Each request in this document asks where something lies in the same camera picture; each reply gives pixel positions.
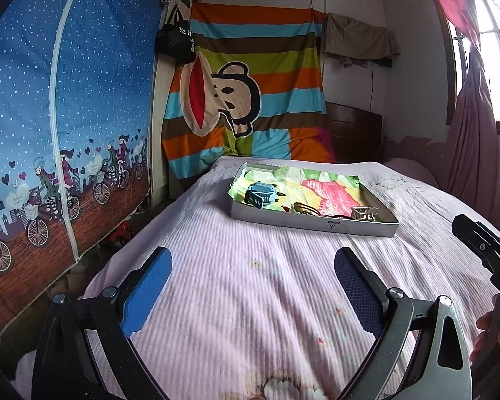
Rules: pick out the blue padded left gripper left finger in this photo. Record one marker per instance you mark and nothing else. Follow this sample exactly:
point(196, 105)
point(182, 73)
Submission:
point(65, 365)

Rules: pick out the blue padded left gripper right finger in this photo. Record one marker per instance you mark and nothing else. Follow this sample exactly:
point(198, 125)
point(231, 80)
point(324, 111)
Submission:
point(438, 367)

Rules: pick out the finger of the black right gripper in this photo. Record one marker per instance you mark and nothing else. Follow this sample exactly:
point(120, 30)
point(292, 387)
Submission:
point(480, 240)

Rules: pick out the silver square buckle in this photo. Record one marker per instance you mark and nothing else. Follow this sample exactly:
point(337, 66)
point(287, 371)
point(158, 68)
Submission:
point(364, 213)

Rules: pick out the brown hair tie amber bead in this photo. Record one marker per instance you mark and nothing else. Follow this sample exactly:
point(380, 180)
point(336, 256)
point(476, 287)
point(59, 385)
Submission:
point(305, 209)

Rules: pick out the pink window curtain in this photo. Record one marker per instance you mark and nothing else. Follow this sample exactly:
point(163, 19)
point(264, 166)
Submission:
point(471, 150)

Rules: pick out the grey cardboard tray box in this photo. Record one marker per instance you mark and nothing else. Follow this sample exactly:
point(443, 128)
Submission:
point(386, 224)

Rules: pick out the colourful painted paper sheet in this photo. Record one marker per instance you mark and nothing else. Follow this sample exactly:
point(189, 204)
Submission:
point(330, 193)

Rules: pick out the dark wooden headboard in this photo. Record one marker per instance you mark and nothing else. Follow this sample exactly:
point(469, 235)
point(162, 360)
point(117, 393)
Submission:
point(356, 135)

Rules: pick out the pink ribbed bed cover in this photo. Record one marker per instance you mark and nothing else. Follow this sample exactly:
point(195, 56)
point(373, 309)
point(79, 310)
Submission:
point(253, 311)

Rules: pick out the blue kids smart watch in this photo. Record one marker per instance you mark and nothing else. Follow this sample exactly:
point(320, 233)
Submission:
point(262, 195)

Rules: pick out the khaki hanging garment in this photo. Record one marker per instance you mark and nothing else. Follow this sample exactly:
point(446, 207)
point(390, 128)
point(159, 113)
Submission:
point(353, 42)

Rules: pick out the striped monkey cartoon blanket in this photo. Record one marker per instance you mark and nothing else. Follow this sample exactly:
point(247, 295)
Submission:
point(254, 89)

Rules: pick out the blue bicycle print wardrobe cover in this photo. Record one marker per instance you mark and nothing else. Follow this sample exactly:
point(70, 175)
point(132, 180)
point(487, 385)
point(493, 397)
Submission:
point(75, 106)

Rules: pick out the black hanging bag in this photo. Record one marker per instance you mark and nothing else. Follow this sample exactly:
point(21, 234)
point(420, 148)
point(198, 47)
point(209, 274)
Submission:
point(175, 39)

